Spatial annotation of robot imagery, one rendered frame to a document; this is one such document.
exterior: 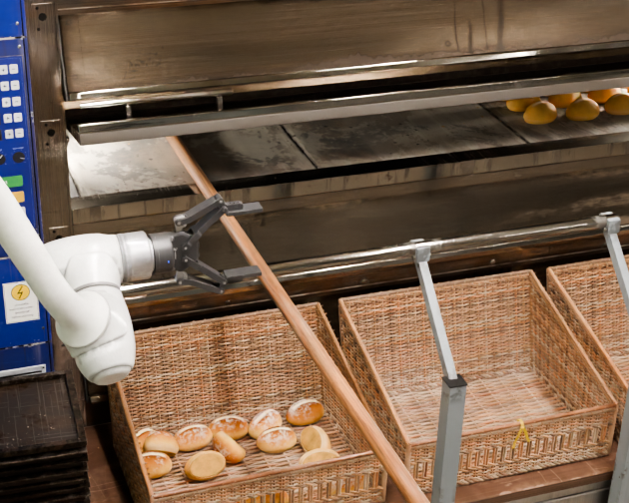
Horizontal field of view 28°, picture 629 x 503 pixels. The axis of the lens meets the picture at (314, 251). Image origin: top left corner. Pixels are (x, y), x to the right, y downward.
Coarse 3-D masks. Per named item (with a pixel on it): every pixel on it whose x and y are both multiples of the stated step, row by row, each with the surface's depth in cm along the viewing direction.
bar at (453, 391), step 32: (544, 224) 284; (576, 224) 286; (608, 224) 288; (320, 256) 267; (352, 256) 269; (384, 256) 271; (416, 256) 273; (128, 288) 254; (160, 288) 256; (448, 352) 269; (448, 384) 265; (448, 416) 268; (448, 448) 272; (448, 480) 277
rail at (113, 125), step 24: (600, 72) 297; (624, 72) 299; (360, 96) 278; (384, 96) 280; (408, 96) 282; (432, 96) 284; (120, 120) 262; (144, 120) 263; (168, 120) 265; (192, 120) 266
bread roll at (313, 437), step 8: (304, 432) 302; (312, 432) 300; (320, 432) 299; (304, 440) 301; (312, 440) 299; (320, 440) 297; (328, 440) 299; (304, 448) 300; (312, 448) 298; (328, 448) 298
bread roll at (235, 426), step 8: (224, 416) 305; (232, 416) 305; (240, 416) 306; (216, 424) 304; (224, 424) 303; (232, 424) 303; (240, 424) 304; (216, 432) 303; (232, 432) 303; (240, 432) 304
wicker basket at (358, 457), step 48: (144, 336) 300; (192, 336) 304; (288, 336) 313; (144, 384) 302; (192, 384) 307; (240, 384) 311; (288, 384) 315; (336, 432) 310; (144, 480) 268; (192, 480) 292; (240, 480) 270; (288, 480) 275; (336, 480) 280; (384, 480) 285
